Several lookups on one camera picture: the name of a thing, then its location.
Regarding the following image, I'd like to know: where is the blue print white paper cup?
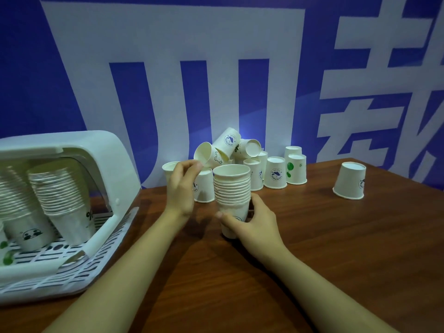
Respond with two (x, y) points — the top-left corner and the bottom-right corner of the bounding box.
(219, 201), (251, 240)
(193, 168), (216, 204)

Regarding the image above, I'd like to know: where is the blue white backdrop banner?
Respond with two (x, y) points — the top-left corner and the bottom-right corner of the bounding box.
(0, 0), (444, 191)

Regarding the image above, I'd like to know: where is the person's left hand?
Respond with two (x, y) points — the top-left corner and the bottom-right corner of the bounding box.
(166, 158), (204, 222)

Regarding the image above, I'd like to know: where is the white slotted drain tray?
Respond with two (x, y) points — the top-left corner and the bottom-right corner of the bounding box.
(0, 208), (139, 304)

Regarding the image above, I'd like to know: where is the white plastic storage box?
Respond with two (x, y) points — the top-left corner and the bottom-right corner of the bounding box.
(0, 130), (141, 306)

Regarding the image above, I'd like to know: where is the percent print white paper cup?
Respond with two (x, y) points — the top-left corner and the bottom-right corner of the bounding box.
(52, 204), (96, 247)

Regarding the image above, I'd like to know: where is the person's left forearm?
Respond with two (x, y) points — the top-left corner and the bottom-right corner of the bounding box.
(43, 211), (190, 333)

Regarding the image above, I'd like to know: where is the person's right forearm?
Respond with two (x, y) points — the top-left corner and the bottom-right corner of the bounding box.
(267, 246), (400, 333)

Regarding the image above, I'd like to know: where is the pile of paper cups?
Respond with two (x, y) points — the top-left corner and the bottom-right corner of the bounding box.
(162, 127), (367, 201)

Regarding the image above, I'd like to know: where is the panda print white paper cup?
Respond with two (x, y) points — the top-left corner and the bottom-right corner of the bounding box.
(10, 215), (56, 253)

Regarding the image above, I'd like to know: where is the green leaf print paper cup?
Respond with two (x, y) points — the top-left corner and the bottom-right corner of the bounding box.
(0, 220), (16, 269)

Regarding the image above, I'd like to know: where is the brown wooden table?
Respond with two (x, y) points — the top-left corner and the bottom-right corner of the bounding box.
(0, 157), (444, 333)

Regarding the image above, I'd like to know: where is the nested stack of paper cups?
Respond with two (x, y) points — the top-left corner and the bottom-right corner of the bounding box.
(212, 164), (252, 207)
(0, 166), (39, 222)
(28, 159), (87, 216)

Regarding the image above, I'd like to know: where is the person's right hand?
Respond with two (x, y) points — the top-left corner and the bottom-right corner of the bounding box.
(216, 192), (285, 262)

